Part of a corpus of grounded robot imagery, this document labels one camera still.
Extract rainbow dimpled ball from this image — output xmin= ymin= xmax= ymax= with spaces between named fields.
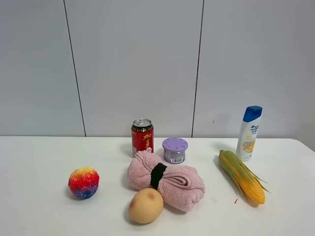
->
xmin=68 ymin=167 xmax=99 ymax=199

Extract red drink can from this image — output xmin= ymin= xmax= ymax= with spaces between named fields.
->
xmin=131 ymin=118 xmax=154 ymax=155

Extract purple air freshener jar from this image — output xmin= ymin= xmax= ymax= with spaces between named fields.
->
xmin=162 ymin=138 xmax=188 ymax=164

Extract black elastic band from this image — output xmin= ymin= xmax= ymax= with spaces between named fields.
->
xmin=150 ymin=163 xmax=167 ymax=190

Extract pink rolled towel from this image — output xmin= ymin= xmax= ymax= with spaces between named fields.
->
xmin=127 ymin=148 xmax=205 ymax=212

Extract beige toy potato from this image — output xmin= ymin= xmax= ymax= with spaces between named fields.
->
xmin=128 ymin=188 xmax=164 ymax=224

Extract white blue shampoo bottle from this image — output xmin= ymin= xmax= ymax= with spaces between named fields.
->
xmin=236 ymin=106 xmax=262 ymax=162

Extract yellow toy corn cob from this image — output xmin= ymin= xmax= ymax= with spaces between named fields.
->
xmin=218 ymin=150 xmax=269 ymax=205

